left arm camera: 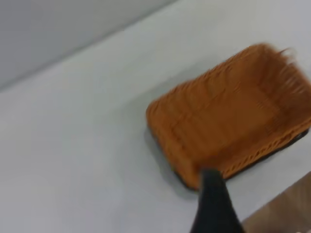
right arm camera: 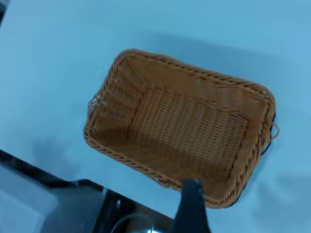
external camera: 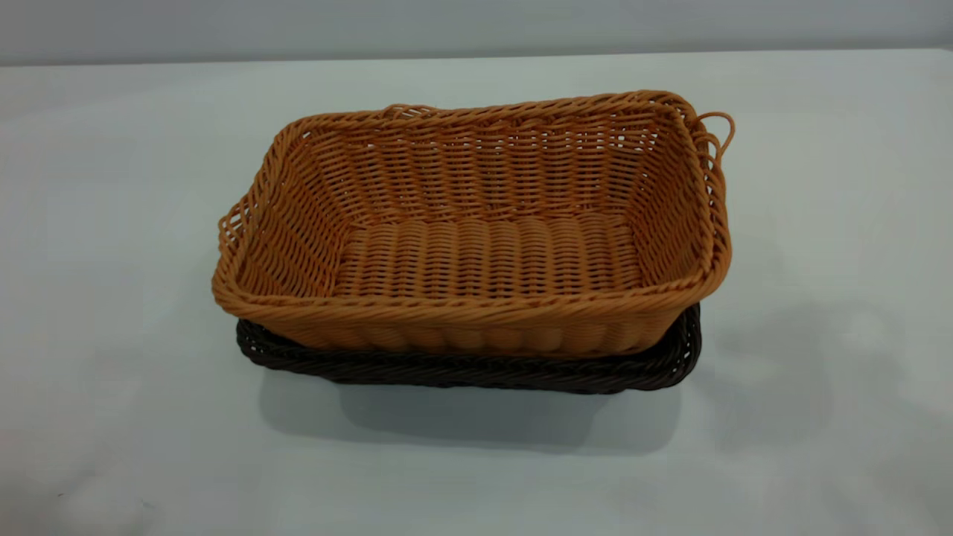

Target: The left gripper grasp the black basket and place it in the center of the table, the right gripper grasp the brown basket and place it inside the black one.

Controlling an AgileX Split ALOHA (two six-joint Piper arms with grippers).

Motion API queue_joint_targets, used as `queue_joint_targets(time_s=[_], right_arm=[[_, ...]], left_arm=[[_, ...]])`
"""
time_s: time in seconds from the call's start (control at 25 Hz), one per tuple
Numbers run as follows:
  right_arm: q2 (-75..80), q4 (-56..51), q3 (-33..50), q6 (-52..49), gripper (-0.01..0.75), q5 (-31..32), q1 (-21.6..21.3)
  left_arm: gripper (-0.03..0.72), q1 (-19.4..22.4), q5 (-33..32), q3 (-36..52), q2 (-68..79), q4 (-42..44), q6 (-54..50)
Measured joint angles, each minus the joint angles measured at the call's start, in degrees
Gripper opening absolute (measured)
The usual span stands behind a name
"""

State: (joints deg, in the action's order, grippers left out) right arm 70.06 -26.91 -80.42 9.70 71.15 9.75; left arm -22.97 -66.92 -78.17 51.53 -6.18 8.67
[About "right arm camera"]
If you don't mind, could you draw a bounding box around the grey cable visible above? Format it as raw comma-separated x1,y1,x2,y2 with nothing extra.
112,213,153,233

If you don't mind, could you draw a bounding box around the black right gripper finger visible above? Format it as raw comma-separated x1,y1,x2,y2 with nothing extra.
172,179,212,233

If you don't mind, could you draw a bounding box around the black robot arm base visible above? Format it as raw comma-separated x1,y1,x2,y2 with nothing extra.
92,185,176,233

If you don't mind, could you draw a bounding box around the orange woven wicker basket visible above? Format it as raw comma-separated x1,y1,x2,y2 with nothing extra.
83,48,280,210

